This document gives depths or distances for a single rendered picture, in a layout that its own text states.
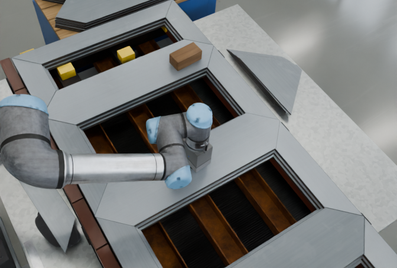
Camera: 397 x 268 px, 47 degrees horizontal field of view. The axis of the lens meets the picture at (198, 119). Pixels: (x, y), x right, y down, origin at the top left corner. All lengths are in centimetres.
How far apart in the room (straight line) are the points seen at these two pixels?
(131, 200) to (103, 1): 98
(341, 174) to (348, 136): 18
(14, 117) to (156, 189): 55
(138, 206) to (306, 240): 54
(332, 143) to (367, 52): 161
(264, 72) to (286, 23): 148
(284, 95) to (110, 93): 69
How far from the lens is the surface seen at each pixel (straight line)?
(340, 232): 155
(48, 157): 113
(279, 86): 189
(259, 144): 163
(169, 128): 129
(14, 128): 116
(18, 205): 176
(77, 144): 163
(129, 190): 151
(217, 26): 215
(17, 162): 113
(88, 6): 210
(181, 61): 178
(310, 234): 151
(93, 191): 153
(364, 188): 177
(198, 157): 142
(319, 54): 323
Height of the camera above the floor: 220
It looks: 54 degrees down
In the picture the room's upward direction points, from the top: 5 degrees clockwise
